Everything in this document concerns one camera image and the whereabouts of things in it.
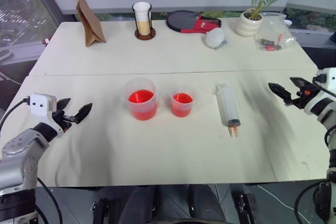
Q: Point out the black metal frame bracket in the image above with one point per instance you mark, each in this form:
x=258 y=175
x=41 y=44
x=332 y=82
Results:
x=99 y=212
x=246 y=208

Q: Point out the white paper cup stack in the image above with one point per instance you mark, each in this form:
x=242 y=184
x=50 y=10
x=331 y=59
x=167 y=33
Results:
x=142 y=15

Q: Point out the small red white clip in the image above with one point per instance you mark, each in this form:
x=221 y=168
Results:
x=46 y=41

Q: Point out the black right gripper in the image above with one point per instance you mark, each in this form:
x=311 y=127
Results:
x=305 y=94

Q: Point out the crumpled white plastic wrap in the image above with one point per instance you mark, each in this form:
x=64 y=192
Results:
x=215 y=37

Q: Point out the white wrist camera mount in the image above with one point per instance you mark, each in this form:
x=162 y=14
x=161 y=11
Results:
x=40 y=104
x=328 y=77

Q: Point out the large cup with red liquid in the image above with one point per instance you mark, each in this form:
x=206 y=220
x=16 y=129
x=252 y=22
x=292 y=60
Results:
x=141 y=103

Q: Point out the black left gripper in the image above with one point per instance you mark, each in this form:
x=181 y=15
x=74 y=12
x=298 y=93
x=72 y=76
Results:
x=63 y=120

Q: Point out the white ribbed plant pot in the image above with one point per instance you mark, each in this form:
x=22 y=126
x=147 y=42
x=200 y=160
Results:
x=247 y=26

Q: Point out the large clear plastic syringe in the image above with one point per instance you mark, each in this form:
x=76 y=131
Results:
x=228 y=106

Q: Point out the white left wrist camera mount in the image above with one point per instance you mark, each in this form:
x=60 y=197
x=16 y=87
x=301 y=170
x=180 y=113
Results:
x=40 y=104

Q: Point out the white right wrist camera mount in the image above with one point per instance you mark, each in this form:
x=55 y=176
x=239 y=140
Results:
x=328 y=77

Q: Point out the small cup with red liquid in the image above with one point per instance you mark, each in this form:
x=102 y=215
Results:
x=181 y=104

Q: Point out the clear plastic zip bag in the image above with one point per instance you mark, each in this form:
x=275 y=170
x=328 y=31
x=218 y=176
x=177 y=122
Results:
x=274 y=32

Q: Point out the stack of cups in holder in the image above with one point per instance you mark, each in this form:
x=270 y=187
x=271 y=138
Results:
x=145 y=36

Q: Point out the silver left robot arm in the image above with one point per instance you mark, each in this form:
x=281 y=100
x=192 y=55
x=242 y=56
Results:
x=18 y=145

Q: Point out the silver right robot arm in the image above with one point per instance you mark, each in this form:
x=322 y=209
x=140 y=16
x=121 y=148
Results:
x=330 y=121

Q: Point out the brown paper bag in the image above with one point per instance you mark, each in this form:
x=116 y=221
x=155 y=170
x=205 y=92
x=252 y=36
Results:
x=92 y=27

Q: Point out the black red paddle case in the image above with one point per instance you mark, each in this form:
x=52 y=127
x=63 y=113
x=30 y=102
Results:
x=183 y=22

